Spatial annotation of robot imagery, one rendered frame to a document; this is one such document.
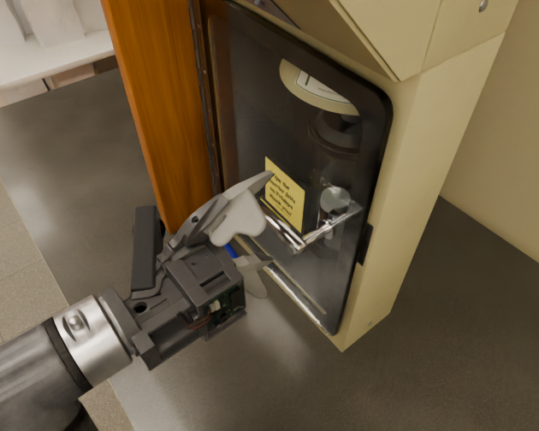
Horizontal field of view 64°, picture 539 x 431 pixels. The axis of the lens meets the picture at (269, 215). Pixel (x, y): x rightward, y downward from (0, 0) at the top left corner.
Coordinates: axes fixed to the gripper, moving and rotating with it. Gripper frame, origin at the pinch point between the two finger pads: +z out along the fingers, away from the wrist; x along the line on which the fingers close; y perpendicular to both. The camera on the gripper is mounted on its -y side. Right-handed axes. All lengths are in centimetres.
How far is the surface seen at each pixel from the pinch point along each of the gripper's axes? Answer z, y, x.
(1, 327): -54, -104, -120
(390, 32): 0.9, 10.8, 25.5
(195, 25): 4.4, -20.3, 13.9
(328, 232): 3.6, 6.1, 0.1
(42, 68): -1, -107, -28
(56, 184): -16, -53, -26
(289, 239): -0.9, 4.7, 0.7
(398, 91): 5.6, 9.2, 18.8
